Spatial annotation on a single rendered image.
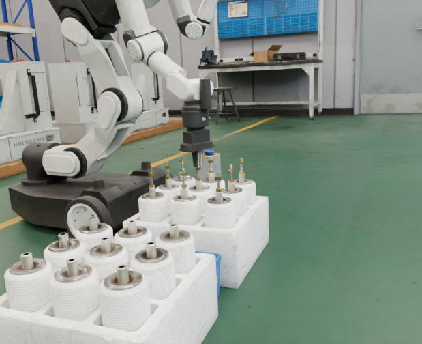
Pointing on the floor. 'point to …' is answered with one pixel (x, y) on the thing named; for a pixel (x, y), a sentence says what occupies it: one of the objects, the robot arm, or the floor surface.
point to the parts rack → (9, 41)
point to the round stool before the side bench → (224, 104)
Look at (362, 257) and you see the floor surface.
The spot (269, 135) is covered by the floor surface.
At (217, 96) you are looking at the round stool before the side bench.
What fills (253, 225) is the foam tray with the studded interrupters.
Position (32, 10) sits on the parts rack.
